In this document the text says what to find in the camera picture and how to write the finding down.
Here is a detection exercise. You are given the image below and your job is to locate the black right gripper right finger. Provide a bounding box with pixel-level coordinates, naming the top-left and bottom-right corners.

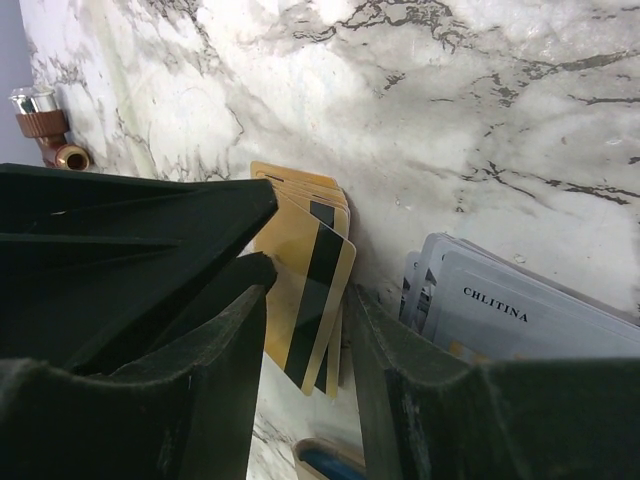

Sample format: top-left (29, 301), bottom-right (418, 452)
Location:
top-left (345, 285), bottom-right (639, 479)

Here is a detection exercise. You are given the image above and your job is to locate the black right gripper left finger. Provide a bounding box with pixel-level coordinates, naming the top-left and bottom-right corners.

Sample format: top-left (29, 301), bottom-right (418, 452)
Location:
top-left (1, 286), bottom-right (266, 479)

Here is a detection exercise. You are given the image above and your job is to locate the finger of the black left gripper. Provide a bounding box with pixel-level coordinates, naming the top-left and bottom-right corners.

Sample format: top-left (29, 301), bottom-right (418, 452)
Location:
top-left (1, 164), bottom-right (277, 360)
top-left (149, 252), bottom-right (277, 350)

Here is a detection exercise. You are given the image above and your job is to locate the gold card stack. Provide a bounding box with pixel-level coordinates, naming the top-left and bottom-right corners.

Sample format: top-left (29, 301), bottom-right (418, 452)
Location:
top-left (250, 161), bottom-right (356, 398)

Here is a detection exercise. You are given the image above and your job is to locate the beige card holder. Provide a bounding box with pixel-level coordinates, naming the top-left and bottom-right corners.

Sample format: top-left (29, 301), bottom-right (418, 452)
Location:
top-left (292, 438), bottom-right (367, 480)

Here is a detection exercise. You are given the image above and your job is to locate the silver VIP card stack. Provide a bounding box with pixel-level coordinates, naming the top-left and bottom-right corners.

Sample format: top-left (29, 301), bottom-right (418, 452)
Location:
top-left (399, 233), bottom-right (639, 363)

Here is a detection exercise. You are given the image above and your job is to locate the brass faucet tap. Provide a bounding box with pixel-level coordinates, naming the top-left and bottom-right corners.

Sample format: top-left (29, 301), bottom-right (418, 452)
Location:
top-left (9, 86), bottom-right (92, 171)

